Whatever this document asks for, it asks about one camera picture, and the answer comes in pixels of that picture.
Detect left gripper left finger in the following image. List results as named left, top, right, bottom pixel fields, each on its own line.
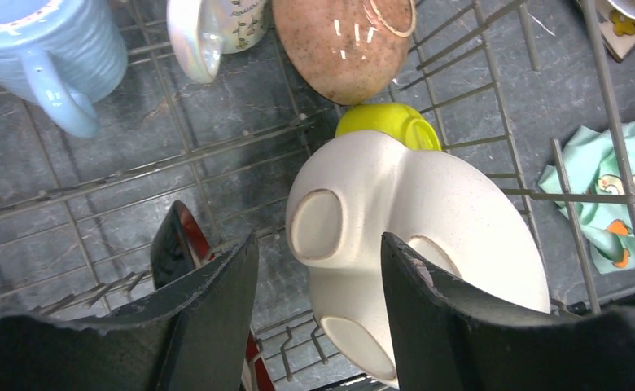
left=0, top=235, right=259, bottom=390

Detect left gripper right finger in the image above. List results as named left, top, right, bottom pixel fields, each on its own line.
left=381, top=232, right=635, bottom=390

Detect red-rimmed beige plate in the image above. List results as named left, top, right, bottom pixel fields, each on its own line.
left=150, top=200, right=275, bottom=390

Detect cream divided plate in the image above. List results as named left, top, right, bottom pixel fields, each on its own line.
left=286, top=130, right=550, bottom=388

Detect lime green bowl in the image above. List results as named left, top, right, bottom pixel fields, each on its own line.
left=335, top=103, right=442, bottom=151

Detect beige brown-rimmed bowl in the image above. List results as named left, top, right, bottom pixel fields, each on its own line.
left=272, top=0, right=417, bottom=106

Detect white floral mug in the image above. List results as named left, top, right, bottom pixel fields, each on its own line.
left=166, top=0, right=270, bottom=84

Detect light blue mug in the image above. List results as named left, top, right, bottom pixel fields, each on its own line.
left=0, top=1, right=128, bottom=138

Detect green cartoon cloth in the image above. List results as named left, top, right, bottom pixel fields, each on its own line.
left=562, top=121, right=635, bottom=274

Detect square floral plate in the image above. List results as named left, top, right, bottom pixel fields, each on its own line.
left=594, top=0, right=635, bottom=63

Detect grey wire dish rack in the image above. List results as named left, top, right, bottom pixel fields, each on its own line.
left=0, top=1, right=635, bottom=390

